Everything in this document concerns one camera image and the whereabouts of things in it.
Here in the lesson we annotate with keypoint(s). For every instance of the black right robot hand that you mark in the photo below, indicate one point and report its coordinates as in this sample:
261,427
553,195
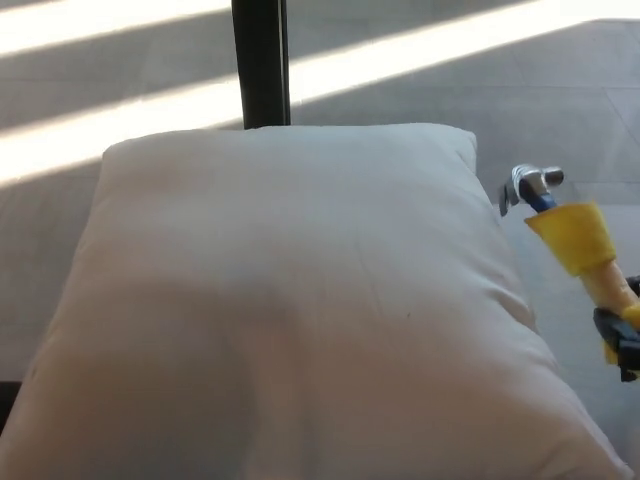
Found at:
622,345

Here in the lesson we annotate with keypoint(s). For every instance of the white pillow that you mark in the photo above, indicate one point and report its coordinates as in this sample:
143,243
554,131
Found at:
280,310

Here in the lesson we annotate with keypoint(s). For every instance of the black metal post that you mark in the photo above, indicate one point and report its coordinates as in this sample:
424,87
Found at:
262,65

